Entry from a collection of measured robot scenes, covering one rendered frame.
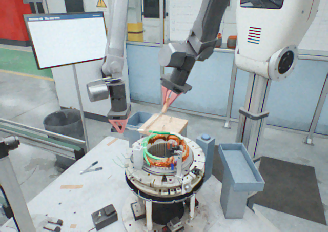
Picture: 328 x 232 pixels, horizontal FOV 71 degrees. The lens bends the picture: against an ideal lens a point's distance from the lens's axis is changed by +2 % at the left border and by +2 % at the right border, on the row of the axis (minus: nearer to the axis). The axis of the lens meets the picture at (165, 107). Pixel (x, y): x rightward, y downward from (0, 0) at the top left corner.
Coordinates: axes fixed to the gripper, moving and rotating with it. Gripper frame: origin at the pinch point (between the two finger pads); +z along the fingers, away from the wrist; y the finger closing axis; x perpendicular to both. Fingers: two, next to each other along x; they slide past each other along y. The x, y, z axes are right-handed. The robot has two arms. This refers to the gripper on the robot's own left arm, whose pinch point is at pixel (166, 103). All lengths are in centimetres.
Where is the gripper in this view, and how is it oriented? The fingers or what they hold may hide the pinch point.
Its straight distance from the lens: 81.6
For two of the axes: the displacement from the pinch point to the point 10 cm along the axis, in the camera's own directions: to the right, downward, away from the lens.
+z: -3.7, 8.1, 4.7
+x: 4.5, -2.9, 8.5
